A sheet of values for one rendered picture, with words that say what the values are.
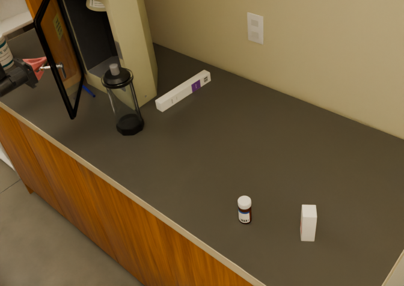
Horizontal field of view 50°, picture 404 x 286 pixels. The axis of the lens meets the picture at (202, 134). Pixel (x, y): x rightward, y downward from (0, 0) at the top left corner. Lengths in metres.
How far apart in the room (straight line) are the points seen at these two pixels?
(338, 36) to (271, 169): 0.48
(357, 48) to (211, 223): 0.72
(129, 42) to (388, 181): 0.96
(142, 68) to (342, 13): 0.73
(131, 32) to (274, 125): 0.60
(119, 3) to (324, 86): 0.77
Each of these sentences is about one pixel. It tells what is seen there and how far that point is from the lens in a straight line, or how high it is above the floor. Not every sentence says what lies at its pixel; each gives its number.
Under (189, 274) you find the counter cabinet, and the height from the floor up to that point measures 0.59.
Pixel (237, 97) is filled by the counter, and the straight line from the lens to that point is 1.69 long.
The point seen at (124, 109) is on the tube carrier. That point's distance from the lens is 1.52.
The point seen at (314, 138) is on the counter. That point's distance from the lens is 1.51.
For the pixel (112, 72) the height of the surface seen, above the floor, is 1.19.
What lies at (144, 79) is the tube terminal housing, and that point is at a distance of 1.68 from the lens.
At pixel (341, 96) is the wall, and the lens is 1.61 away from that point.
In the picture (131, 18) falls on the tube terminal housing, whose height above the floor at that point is 1.29.
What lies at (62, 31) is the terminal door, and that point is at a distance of 1.72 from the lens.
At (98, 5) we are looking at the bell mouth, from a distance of 1.60.
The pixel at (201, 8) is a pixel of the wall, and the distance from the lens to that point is 1.84.
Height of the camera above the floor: 1.96
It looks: 41 degrees down
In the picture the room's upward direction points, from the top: 8 degrees counter-clockwise
